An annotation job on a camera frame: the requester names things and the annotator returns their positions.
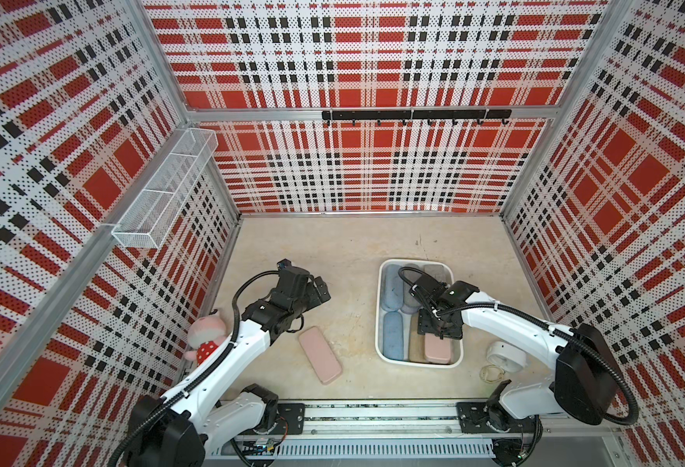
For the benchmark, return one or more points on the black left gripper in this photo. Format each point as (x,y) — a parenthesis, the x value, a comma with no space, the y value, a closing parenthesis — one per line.
(314,299)

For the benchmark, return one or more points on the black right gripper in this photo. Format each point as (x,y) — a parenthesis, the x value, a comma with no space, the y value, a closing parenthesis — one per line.
(453,333)

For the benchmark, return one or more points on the grey rectangular box case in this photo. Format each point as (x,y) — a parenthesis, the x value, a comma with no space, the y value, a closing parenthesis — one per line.
(438,272)

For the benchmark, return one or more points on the beige glasses case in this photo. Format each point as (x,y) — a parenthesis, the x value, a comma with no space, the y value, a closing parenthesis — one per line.
(416,343)

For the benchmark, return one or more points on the pink glasses case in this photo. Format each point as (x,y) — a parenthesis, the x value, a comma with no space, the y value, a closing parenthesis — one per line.
(320,355)
(437,351)

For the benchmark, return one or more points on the blue glasses case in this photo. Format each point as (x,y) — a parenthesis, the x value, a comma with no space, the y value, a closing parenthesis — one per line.
(392,291)
(393,336)

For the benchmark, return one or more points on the grey glasses case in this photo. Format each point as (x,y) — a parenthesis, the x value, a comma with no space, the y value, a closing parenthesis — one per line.
(411,305)

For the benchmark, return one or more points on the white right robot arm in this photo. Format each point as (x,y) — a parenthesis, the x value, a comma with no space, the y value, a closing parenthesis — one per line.
(585,380)

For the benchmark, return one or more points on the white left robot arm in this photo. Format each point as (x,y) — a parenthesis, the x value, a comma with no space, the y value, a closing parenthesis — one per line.
(185,424)

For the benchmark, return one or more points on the white plastic storage tray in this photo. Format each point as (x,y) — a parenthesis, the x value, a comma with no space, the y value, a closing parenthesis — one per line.
(457,346)

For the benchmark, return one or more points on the white round tape dispenser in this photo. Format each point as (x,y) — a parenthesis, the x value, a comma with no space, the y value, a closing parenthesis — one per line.
(506,357)

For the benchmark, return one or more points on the rubber band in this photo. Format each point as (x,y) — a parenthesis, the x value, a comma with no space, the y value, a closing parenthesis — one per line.
(492,374)

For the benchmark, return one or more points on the pink plush toy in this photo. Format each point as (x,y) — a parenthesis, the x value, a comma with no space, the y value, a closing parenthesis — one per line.
(204,337)

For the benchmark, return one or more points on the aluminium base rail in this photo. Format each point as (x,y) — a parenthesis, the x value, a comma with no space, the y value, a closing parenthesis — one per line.
(417,431)

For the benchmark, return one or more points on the white wire mesh basket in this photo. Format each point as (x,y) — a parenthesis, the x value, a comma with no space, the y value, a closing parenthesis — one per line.
(149,219)

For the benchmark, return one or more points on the black wall hook rail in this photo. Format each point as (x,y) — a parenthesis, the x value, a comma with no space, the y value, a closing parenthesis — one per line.
(477,115)

